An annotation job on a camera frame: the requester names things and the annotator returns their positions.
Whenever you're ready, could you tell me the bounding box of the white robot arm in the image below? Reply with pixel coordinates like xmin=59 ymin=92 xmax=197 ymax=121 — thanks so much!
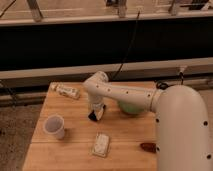
xmin=83 ymin=71 xmax=213 ymax=171

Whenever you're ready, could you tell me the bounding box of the green ceramic bowl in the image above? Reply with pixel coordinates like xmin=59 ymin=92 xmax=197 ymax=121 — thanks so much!
xmin=118 ymin=101 xmax=143 ymax=115

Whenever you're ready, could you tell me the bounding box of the white wrapped snack bar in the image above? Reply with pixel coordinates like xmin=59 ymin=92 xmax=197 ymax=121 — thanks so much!
xmin=50 ymin=84 xmax=80 ymax=99

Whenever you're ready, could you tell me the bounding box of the dark red chili pepper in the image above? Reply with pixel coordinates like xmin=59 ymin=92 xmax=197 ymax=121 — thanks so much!
xmin=140 ymin=143 xmax=156 ymax=153

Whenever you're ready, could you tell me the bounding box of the black cable beside table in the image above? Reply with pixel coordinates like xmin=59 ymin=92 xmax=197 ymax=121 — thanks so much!
xmin=155 ymin=70 xmax=185 ymax=91

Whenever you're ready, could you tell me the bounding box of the black hanging cable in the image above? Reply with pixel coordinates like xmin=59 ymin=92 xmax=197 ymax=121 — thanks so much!
xmin=111 ymin=10 xmax=141 ymax=81

